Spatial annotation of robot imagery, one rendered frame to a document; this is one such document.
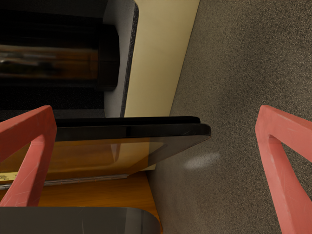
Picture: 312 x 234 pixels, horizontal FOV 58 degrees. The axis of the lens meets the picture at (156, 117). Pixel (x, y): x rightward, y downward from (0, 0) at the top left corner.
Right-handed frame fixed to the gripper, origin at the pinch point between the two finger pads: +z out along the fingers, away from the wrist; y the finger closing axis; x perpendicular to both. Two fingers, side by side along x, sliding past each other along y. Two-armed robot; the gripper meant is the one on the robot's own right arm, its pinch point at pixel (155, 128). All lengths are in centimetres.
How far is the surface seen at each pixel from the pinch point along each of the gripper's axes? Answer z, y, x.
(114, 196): 22.7, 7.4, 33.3
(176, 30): 24.3, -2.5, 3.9
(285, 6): 11.5, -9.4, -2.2
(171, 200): 17.6, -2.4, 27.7
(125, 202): 21.7, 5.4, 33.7
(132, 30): 22.9, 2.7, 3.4
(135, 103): 23.6, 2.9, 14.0
